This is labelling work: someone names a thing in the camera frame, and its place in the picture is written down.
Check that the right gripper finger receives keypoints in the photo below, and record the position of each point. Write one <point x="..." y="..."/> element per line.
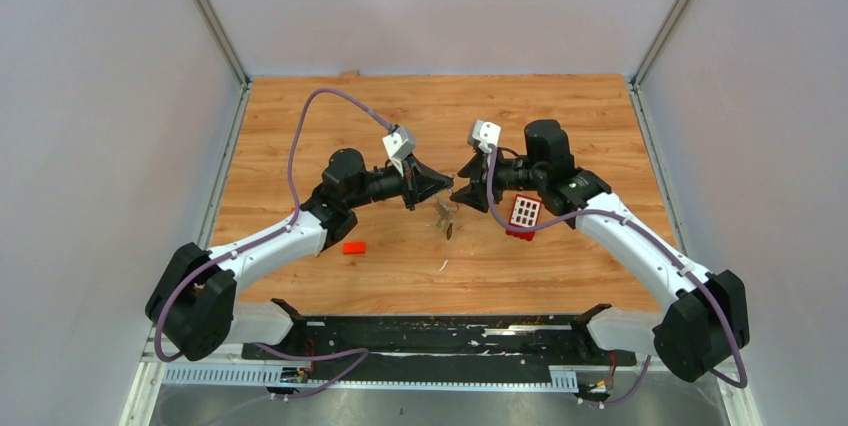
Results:
<point x="474" y="196"/>
<point x="475" y="171"/>

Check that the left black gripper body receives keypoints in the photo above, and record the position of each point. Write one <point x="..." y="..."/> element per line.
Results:
<point x="408" y="188"/>

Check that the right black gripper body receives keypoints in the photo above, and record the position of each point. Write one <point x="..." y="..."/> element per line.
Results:
<point x="503" y="174"/>

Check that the metal keyring with keys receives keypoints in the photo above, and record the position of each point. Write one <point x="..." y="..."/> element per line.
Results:
<point x="445" y="213"/>

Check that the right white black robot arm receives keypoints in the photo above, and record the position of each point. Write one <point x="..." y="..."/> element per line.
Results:
<point x="703" y="320"/>

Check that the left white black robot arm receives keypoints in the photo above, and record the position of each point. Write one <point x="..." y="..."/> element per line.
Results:
<point x="194" y="307"/>

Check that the red white grid block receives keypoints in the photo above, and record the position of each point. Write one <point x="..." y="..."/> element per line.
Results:
<point x="525" y="214"/>

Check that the red rectangular block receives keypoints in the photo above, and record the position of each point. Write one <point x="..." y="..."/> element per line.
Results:
<point x="354" y="248"/>

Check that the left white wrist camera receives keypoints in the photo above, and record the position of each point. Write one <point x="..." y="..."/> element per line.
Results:
<point x="399" y="143"/>

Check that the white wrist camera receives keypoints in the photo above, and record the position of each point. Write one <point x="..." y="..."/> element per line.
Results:
<point x="484" y="136"/>
<point x="399" y="143"/>

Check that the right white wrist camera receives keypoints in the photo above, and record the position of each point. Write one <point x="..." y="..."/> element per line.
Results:
<point x="484" y="136"/>

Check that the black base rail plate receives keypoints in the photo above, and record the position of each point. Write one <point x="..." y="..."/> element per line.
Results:
<point x="476" y="348"/>

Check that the white slotted cable duct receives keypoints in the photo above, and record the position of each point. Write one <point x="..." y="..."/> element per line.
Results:
<point x="280" y="376"/>

